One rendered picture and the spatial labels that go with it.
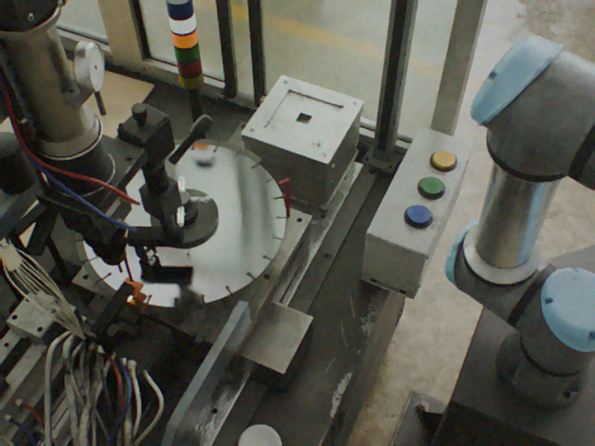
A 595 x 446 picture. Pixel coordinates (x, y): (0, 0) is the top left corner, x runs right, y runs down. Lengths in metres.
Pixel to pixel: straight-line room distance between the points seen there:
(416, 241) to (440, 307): 1.00
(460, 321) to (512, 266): 1.12
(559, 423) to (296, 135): 0.68
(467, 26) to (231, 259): 0.55
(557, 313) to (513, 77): 0.43
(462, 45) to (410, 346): 1.08
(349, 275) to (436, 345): 0.84
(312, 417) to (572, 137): 0.66
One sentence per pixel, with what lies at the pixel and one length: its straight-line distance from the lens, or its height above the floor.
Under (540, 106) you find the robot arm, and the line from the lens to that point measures 0.77.
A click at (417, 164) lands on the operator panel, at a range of 1.31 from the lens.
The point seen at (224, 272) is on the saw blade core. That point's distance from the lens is 1.10.
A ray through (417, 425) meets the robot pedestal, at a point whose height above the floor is 0.01.
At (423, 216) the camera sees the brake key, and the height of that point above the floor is 0.91.
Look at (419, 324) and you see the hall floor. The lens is 2.16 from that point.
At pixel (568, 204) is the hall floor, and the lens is 2.54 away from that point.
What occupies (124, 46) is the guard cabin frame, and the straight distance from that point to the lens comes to 1.70.
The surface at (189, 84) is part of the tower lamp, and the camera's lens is 1.33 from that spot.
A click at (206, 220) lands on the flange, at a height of 0.96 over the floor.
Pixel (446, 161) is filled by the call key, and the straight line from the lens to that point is 1.31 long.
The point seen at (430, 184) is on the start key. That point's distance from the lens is 1.27.
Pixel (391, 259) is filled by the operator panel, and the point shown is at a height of 0.85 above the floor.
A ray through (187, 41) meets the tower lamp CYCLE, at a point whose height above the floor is 1.08.
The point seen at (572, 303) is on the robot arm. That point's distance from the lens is 1.11.
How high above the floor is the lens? 1.87
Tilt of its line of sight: 54 degrees down
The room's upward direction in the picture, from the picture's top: straight up
